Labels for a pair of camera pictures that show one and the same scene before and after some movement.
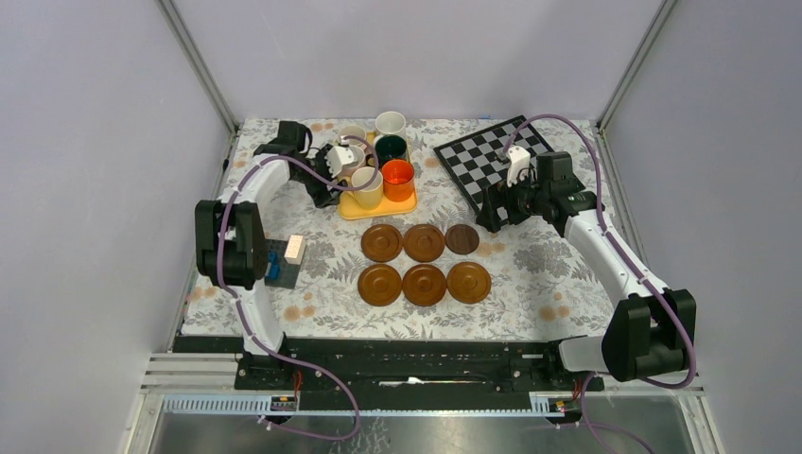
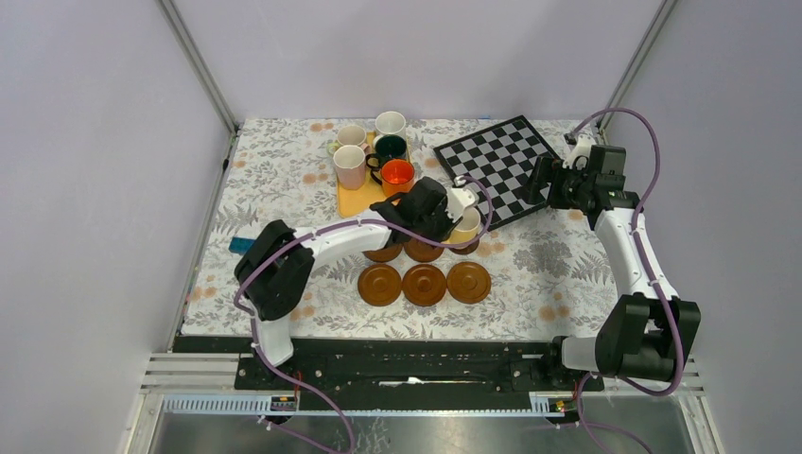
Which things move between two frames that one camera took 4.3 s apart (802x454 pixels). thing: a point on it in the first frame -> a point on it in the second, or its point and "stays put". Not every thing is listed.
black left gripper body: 315,185 -> 437,225
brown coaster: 424,243 stays put
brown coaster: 379,285 stays put
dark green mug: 390,147 stays put
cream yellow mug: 372,197 -> 467,229
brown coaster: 424,285 stays put
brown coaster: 468,282 stays put
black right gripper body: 522,200 -> 566,184
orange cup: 398,180 stays put
